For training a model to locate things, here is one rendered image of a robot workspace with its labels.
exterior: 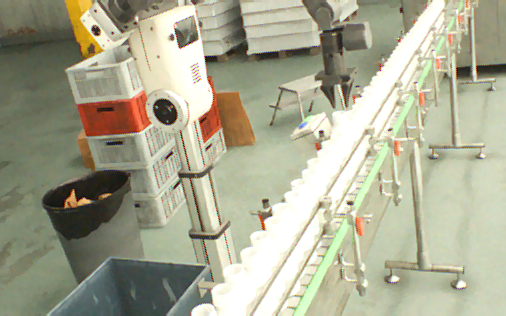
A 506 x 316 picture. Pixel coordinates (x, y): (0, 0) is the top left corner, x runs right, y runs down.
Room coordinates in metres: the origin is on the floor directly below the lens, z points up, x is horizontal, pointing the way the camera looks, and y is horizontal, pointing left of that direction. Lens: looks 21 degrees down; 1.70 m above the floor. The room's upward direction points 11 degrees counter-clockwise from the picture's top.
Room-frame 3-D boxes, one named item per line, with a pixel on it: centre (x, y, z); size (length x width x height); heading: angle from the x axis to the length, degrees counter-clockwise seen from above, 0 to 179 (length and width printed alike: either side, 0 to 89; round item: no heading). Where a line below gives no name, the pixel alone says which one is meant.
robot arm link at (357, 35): (1.49, -0.29, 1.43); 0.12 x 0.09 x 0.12; 62
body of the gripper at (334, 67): (1.50, -0.25, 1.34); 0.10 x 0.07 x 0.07; 63
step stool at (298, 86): (4.99, -0.54, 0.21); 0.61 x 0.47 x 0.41; 26
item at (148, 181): (3.83, 0.74, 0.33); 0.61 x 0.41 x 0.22; 159
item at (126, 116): (3.84, 0.74, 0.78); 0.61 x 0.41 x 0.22; 159
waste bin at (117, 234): (2.80, 0.86, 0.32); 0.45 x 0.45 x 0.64
